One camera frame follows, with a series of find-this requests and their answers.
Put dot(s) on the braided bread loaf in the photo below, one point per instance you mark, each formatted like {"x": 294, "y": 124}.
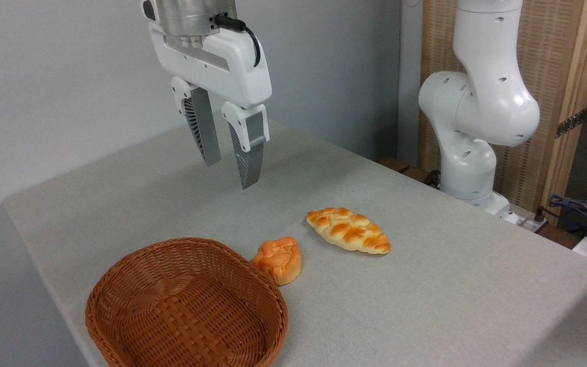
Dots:
{"x": 349, "y": 232}

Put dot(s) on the brown wooden furniture edge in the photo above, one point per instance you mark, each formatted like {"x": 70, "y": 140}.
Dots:
{"x": 395, "y": 164}

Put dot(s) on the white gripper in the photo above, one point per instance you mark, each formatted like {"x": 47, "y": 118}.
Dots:
{"x": 232, "y": 66}

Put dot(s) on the grey tablecloth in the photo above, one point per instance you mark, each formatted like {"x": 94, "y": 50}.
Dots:
{"x": 426, "y": 306}

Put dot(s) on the black metal hinge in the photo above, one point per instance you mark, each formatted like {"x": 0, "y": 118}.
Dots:
{"x": 571, "y": 123}

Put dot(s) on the round orange bread roll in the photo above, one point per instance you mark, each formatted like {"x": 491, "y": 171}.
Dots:
{"x": 278, "y": 260}

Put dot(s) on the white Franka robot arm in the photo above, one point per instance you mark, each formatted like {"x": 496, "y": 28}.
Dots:
{"x": 477, "y": 102}

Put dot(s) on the brown wicker basket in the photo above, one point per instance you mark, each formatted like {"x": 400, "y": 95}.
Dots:
{"x": 186, "y": 306}

